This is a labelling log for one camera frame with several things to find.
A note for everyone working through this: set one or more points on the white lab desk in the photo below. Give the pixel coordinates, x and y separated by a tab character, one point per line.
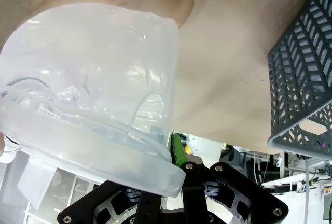
298	203

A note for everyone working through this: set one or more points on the dark grey lattice basket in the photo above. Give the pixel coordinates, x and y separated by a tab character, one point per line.
298	66

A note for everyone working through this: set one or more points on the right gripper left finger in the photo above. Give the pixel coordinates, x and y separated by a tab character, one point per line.
77	208

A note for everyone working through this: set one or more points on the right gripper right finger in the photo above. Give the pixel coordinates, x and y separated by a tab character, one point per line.
233	193

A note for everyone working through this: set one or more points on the clear plastic bin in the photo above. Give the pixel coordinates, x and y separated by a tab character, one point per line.
90	53

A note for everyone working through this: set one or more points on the crumpled clear plastic bottle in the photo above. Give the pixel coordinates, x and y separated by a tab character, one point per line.
64	95

